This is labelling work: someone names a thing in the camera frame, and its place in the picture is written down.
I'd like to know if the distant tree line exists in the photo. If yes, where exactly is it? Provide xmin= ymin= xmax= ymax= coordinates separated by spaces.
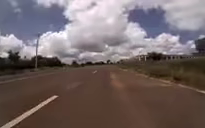
xmin=71 ymin=59 xmax=113 ymax=67

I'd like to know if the reddish brown asphalt road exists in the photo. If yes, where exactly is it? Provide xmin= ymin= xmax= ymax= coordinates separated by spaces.
xmin=0 ymin=64 xmax=205 ymax=128

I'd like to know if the long low pale building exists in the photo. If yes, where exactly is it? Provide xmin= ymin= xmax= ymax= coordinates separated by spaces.
xmin=136 ymin=53 xmax=204 ymax=62

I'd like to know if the grey utility pole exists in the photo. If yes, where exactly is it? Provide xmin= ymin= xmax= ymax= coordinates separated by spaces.
xmin=34 ymin=33 xmax=42 ymax=70

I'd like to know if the dry grass verge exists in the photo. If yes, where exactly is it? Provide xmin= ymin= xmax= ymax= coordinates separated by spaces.
xmin=118 ymin=56 xmax=205 ymax=94

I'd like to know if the row of dark trees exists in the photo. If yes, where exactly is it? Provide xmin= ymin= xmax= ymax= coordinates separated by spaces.
xmin=0 ymin=43 xmax=66 ymax=73

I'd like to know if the white dashed lane line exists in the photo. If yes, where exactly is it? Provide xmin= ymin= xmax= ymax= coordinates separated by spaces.
xmin=0 ymin=69 xmax=99 ymax=128

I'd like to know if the dirt and grass roadside strip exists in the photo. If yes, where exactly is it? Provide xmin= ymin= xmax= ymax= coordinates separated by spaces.
xmin=0 ymin=66 xmax=69 ymax=82

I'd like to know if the white solid edge line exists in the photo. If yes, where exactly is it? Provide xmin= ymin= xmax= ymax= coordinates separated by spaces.
xmin=121 ymin=68 xmax=205 ymax=98

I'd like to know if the dark tower building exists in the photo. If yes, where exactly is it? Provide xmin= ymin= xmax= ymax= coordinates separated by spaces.
xmin=194 ymin=37 xmax=205 ymax=56

